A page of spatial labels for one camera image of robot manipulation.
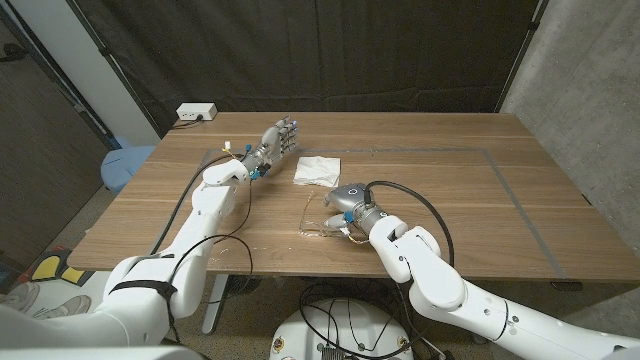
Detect black round vent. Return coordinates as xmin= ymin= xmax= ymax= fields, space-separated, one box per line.
xmin=227 ymin=274 xmax=262 ymax=297

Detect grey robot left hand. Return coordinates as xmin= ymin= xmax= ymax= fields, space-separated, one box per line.
xmin=239 ymin=115 xmax=300 ymax=181

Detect white table leg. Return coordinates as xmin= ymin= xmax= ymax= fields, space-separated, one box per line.
xmin=201 ymin=273 xmax=231 ymax=335

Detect grey sneaker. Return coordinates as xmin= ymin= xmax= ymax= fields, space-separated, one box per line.
xmin=32 ymin=294 xmax=92 ymax=321
xmin=0 ymin=282 xmax=40 ymax=314

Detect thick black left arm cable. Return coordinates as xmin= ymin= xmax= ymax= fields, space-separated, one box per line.
xmin=149 ymin=153 xmax=241 ymax=256

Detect white power strip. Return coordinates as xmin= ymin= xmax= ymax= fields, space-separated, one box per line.
xmin=175 ymin=102 xmax=219 ymax=122

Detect dark wall rail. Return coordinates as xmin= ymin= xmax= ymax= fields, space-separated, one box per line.
xmin=0 ymin=4 xmax=116 ymax=149

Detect clear plastic glasses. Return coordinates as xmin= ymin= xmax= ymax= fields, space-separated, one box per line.
xmin=298 ymin=188 xmax=354 ymax=238

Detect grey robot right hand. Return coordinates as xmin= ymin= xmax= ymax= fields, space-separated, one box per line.
xmin=322 ymin=182 xmax=389 ymax=239

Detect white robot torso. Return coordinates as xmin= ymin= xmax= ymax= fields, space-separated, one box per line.
xmin=0 ymin=346 xmax=204 ymax=360

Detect black backdrop stand pole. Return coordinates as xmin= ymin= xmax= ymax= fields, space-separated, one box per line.
xmin=494 ymin=0 xmax=549 ymax=114
xmin=64 ymin=0 xmax=164 ymax=139

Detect light blue stool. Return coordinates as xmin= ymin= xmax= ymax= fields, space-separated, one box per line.
xmin=100 ymin=144 xmax=158 ymax=196

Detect white tissue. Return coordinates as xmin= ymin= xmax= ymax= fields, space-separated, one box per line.
xmin=292 ymin=155 xmax=342 ymax=189

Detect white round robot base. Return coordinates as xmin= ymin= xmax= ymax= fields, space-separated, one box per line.
xmin=269 ymin=298 xmax=415 ymax=360

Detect yellow and black floor mat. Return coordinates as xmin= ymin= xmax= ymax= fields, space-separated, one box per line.
xmin=19 ymin=248 xmax=86 ymax=286

